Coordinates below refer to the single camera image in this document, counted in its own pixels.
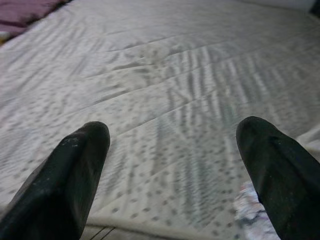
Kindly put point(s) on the purple cartoon print blanket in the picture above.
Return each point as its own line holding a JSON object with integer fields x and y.
{"x": 20, "y": 12}

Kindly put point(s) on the white quilted mattress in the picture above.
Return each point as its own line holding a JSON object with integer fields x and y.
{"x": 160, "y": 75}

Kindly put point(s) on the white patterned cloth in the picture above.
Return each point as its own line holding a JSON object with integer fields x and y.
{"x": 246, "y": 212}

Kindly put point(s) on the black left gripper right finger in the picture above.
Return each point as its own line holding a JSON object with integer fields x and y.
{"x": 282, "y": 187}

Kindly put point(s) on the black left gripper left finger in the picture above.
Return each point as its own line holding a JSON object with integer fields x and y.
{"x": 57, "y": 187}

